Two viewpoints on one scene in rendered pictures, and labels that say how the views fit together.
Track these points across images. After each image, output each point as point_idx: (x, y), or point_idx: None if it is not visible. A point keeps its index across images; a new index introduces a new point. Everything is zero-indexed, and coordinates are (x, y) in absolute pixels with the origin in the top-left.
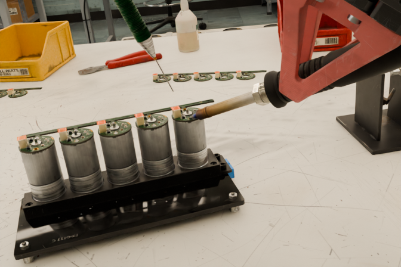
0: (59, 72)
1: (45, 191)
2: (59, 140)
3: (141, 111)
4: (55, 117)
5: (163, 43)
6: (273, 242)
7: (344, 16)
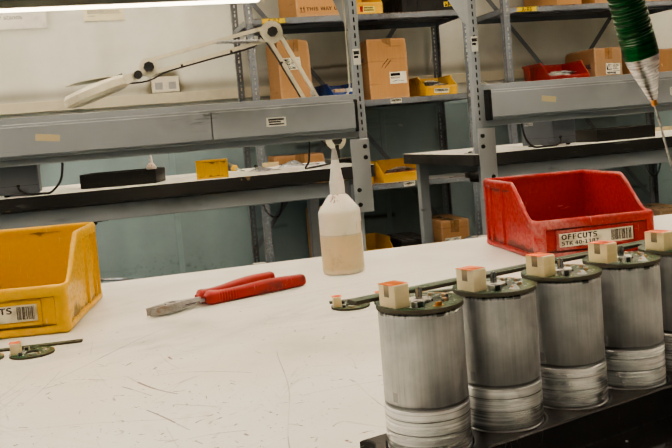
0: (95, 318)
1: (451, 423)
2: (470, 292)
3: (377, 345)
4: (181, 372)
5: (276, 270)
6: None
7: None
